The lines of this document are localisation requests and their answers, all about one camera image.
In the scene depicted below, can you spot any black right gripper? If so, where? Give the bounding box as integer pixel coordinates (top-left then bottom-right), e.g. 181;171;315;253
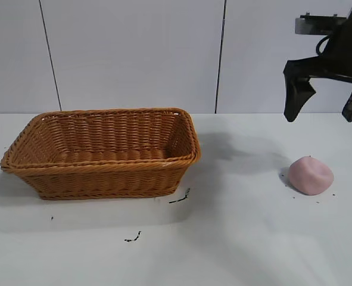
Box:
284;28;352;123

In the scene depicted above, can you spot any brown woven wicker basket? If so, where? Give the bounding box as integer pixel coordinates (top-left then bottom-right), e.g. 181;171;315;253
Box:
0;107;203;201

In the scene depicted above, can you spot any black camera cable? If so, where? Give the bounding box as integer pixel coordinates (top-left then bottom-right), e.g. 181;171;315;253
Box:
316;35;334;57

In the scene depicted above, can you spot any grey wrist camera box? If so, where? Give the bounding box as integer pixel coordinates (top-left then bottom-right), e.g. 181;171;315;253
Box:
294;13;348;35

